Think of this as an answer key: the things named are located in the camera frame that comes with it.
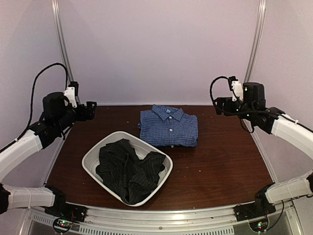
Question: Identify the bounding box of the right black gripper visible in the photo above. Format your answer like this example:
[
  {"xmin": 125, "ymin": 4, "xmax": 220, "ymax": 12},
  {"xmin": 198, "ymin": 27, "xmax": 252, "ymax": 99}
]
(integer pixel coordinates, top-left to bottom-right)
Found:
[{"xmin": 213, "ymin": 96, "xmax": 255, "ymax": 121}]

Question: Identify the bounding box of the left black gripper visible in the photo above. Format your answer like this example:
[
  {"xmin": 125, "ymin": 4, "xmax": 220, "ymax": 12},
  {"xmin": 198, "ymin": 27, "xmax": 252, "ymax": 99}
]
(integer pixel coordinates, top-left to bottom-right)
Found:
[{"xmin": 55, "ymin": 101, "xmax": 96, "ymax": 132}]

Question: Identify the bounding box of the blue checked shirt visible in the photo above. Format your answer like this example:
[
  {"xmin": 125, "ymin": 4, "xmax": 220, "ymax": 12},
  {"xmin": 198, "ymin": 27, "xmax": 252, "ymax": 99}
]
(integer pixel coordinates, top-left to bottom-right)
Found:
[{"xmin": 138, "ymin": 105, "xmax": 199, "ymax": 147}]

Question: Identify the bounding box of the black pinstriped long sleeve shirt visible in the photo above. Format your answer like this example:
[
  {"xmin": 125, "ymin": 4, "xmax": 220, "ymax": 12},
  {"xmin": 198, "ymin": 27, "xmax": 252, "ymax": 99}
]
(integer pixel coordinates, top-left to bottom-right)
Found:
[{"xmin": 96, "ymin": 139, "xmax": 166, "ymax": 205}]

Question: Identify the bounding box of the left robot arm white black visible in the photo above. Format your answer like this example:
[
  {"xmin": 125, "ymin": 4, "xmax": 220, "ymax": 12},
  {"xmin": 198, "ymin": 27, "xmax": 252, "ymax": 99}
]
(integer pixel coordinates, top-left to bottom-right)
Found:
[{"xmin": 0, "ymin": 90, "xmax": 97, "ymax": 217}]

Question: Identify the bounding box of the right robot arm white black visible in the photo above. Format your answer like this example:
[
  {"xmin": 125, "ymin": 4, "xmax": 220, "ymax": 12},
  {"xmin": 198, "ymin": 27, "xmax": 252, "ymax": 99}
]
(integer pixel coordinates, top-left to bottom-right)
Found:
[{"xmin": 212, "ymin": 81, "xmax": 313, "ymax": 216}]

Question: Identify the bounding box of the left circuit board with leds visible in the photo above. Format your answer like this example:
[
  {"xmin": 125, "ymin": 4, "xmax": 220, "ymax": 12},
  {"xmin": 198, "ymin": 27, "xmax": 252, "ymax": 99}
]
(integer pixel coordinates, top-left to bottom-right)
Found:
[{"xmin": 52, "ymin": 218, "xmax": 73, "ymax": 233}]

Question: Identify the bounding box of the circuit board with leds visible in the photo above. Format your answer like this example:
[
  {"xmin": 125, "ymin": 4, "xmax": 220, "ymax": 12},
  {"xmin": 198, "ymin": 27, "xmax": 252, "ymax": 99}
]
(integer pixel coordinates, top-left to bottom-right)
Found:
[
  {"xmin": 52, "ymin": 218, "xmax": 73, "ymax": 233},
  {"xmin": 249, "ymin": 220, "xmax": 268, "ymax": 233}
]

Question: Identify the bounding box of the right circuit board with leds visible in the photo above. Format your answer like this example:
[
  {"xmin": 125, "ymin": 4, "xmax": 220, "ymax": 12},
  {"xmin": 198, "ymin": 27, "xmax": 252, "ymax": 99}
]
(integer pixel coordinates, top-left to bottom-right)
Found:
[{"xmin": 249, "ymin": 220, "xmax": 268, "ymax": 233}]

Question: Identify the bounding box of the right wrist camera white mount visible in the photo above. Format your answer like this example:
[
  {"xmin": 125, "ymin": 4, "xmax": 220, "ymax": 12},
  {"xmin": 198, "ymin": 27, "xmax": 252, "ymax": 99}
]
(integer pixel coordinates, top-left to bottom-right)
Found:
[{"xmin": 228, "ymin": 76, "xmax": 244, "ymax": 102}]

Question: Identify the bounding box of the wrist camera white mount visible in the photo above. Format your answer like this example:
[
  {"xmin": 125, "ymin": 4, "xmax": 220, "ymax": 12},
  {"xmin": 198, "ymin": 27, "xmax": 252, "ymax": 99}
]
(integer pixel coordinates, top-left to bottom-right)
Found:
[
  {"xmin": 228, "ymin": 76, "xmax": 244, "ymax": 102},
  {"xmin": 64, "ymin": 81, "xmax": 79, "ymax": 108}
]

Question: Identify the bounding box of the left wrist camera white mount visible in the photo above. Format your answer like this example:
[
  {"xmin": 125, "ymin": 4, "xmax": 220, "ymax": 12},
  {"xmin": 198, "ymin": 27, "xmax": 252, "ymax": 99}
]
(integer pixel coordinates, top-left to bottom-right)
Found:
[{"xmin": 64, "ymin": 81, "xmax": 79, "ymax": 108}]

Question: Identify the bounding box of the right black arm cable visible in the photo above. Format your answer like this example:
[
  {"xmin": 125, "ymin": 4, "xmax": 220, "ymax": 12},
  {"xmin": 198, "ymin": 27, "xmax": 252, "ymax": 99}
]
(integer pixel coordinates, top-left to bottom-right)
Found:
[{"xmin": 209, "ymin": 76, "xmax": 269, "ymax": 116}]

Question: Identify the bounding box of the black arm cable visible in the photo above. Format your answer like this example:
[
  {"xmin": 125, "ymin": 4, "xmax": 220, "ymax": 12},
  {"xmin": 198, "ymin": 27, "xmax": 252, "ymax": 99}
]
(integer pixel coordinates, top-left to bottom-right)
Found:
[
  {"xmin": 209, "ymin": 76, "xmax": 269, "ymax": 116},
  {"xmin": 14, "ymin": 63, "xmax": 69, "ymax": 142}
]

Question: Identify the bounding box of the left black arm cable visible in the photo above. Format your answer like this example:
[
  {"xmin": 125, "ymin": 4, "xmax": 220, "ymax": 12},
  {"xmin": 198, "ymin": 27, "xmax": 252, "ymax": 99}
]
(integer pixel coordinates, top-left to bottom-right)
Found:
[{"xmin": 14, "ymin": 63, "xmax": 69, "ymax": 142}]

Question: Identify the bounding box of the right aluminium frame post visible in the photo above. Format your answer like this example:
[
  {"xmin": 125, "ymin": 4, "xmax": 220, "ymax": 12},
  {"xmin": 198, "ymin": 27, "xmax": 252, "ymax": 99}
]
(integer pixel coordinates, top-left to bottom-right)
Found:
[{"xmin": 244, "ymin": 0, "xmax": 267, "ymax": 82}]

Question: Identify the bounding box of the aluminium frame post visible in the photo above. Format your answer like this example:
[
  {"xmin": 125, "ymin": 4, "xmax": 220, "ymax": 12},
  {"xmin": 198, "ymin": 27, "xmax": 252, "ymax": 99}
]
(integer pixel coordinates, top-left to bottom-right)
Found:
[
  {"xmin": 244, "ymin": 0, "xmax": 267, "ymax": 82},
  {"xmin": 50, "ymin": 0, "xmax": 80, "ymax": 103}
]

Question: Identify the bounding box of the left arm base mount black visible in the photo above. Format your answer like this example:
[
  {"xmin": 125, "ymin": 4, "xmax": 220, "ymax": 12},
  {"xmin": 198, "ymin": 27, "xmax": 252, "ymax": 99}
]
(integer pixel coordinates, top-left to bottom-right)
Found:
[{"xmin": 43, "ymin": 203, "xmax": 87, "ymax": 222}]

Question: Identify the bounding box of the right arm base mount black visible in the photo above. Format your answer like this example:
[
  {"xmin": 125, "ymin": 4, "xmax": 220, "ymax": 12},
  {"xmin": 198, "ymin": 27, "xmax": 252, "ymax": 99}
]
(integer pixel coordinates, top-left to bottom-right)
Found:
[{"xmin": 233, "ymin": 202, "xmax": 276, "ymax": 222}]

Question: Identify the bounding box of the front aluminium rail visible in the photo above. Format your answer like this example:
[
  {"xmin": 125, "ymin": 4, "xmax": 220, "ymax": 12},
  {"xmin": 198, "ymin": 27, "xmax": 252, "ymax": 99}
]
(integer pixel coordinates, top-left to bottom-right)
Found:
[{"xmin": 17, "ymin": 201, "xmax": 304, "ymax": 235}]

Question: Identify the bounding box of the left aluminium frame post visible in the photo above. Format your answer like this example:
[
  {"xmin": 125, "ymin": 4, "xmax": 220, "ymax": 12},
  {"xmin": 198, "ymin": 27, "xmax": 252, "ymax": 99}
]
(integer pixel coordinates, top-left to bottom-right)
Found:
[{"xmin": 50, "ymin": 0, "xmax": 80, "ymax": 103}]

